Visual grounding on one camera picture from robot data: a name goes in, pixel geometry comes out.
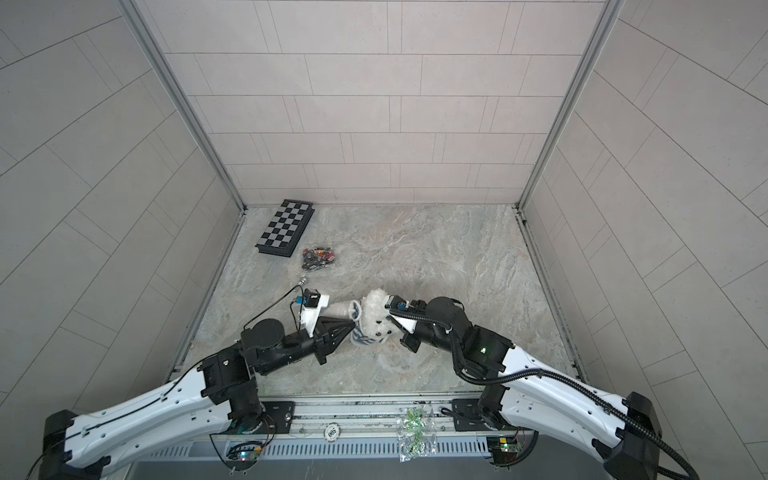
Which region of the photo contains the folded black white chessboard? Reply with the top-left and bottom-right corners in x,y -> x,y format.
255,199 -> 314,257

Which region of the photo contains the white teddy bear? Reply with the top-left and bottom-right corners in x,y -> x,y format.
320,289 -> 400,344

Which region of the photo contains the aluminium corner post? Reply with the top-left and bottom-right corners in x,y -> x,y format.
517,0 -> 626,210
116,0 -> 247,212

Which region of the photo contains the aluminium corner post right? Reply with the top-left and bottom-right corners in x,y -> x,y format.
517,0 -> 626,210

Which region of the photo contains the clear bag of green parts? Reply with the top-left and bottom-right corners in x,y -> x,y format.
397,405 -> 437,462

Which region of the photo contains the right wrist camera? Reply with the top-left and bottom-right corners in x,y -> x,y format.
385,295 -> 425,334

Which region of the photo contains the green circuit board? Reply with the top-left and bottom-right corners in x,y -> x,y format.
226,441 -> 264,470
486,437 -> 521,466

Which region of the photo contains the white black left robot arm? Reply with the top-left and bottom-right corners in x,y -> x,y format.
30,317 -> 355,479

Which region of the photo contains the right green circuit board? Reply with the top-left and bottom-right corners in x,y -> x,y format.
486,437 -> 521,466

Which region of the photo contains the clear bag of toy bricks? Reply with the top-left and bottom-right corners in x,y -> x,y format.
302,247 -> 336,271

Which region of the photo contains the left green circuit board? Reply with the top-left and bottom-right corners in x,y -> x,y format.
226,441 -> 264,470

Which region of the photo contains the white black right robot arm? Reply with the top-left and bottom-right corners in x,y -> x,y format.
385,296 -> 661,479

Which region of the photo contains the black corrugated cable hose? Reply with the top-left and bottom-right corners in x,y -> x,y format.
388,307 -> 701,480

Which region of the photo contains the aluminium corner post left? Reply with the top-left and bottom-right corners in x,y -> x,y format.
116,0 -> 247,212

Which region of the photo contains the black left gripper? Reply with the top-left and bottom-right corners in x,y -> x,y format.
255,319 -> 356,378

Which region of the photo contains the blue white striped shirt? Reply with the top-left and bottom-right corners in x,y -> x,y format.
349,299 -> 385,348

